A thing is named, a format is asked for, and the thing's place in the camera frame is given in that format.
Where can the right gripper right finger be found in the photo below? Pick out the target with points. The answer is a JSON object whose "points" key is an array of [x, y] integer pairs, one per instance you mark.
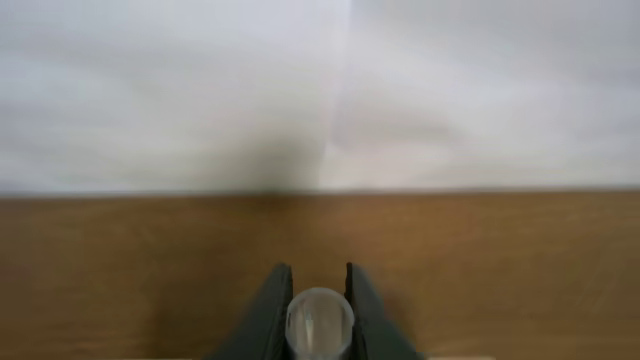
{"points": [[377, 330]]}

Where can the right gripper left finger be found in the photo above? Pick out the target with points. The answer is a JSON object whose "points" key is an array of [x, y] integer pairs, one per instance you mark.
{"points": [[265, 325]]}

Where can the clear test tube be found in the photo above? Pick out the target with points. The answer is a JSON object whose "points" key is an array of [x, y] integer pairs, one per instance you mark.
{"points": [[320, 325]]}

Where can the white test tube rack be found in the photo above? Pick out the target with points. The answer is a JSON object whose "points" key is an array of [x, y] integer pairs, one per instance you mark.
{"points": [[460, 359]]}

